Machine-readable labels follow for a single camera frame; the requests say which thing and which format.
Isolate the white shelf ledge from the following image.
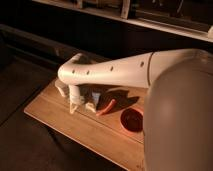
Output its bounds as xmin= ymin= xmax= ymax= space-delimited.
xmin=33 ymin=0 xmax=213 ymax=43

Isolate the white paper cup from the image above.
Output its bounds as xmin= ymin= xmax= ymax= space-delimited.
xmin=55 ymin=79 xmax=69 ymax=97

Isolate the blue sponge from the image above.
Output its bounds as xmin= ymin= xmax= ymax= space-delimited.
xmin=92 ymin=92 xmax=101 ymax=104

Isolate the red ceramic bowl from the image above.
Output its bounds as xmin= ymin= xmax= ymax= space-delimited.
xmin=120 ymin=108 xmax=143 ymax=132

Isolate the orange carrot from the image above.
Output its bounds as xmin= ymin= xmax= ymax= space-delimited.
xmin=96 ymin=99 xmax=116 ymax=116

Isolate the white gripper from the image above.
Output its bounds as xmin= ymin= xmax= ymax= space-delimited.
xmin=69 ymin=85 xmax=96 ymax=114

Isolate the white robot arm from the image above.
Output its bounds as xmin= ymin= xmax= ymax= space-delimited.
xmin=56 ymin=49 xmax=213 ymax=171

